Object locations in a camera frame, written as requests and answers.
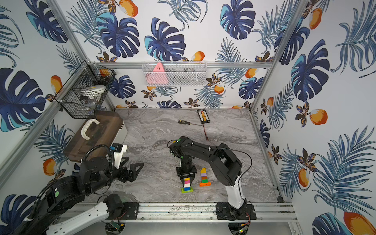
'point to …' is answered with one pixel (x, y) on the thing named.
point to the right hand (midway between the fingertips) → (186, 184)
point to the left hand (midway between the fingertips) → (135, 160)
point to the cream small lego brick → (187, 185)
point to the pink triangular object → (158, 76)
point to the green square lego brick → (204, 181)
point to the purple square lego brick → (203, 175)
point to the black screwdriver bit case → (203, 116)
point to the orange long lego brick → (205, 184)
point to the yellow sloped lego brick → (203, 171)
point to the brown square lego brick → (204, 177)
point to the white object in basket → (96, 88)
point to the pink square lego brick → (187, 181)
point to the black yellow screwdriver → (188, 123)
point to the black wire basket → (83, 94)
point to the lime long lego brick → (183, 191)
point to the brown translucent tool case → (102, 129)
